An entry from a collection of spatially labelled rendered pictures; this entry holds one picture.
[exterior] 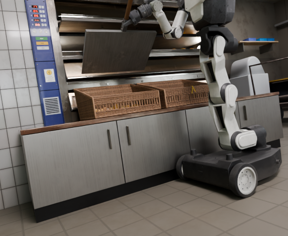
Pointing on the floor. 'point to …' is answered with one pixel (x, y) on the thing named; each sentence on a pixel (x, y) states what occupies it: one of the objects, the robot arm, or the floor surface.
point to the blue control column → (55, 118)
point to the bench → (126, 151)
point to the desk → (285, 86)
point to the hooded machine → (235, 70)
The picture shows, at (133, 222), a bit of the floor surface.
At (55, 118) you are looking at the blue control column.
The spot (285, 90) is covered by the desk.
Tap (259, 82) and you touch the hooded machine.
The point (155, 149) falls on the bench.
